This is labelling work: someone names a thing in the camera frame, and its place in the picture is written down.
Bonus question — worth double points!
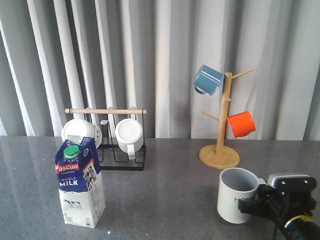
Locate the white ribbed mug on rack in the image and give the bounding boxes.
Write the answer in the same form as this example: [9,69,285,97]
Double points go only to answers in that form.
[115,118,143,160]

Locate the blue enamel mug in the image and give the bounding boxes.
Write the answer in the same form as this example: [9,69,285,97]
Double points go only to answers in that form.
[193,64,225,96]

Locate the orange enamel mug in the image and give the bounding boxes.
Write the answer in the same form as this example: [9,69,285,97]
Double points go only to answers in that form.
[227,111,256,138]

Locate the grey camera on gripper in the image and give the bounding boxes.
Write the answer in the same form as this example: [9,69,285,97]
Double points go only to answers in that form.
[267,173,317,193]

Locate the black wire mug rack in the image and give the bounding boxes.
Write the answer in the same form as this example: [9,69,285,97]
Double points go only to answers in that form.
[64,107,147,171]

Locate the cream HOME mug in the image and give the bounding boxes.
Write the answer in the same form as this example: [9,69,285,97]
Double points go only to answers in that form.
[217,167,266,224]

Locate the white mug left on rack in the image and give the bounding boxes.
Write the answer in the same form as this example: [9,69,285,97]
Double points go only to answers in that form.
[61,119,103,148]

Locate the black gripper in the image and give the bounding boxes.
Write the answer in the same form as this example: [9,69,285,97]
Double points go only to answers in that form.
[238,183,316,225]

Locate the wooden mug tree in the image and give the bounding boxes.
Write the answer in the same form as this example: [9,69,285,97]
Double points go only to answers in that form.
[198,68,253,170]

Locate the blue white milk carton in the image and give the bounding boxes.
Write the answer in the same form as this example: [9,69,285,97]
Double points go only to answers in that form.
[54,135,106,228]

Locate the grey white curtain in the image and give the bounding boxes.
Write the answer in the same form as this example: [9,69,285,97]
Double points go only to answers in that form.
[0,0,320,141]

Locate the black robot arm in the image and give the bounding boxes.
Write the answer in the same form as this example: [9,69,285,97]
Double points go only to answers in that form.
[238,183,320,240]

